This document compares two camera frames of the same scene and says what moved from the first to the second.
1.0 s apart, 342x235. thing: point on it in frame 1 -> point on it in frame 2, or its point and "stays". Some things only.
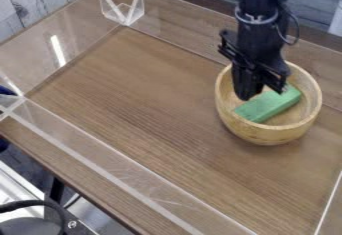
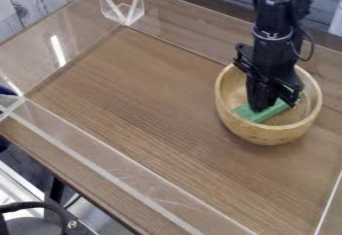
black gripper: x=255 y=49 -> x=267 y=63
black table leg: x=56 y=191 stays
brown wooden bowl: x=287 y=125 stays
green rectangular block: x=265 y=104 stays
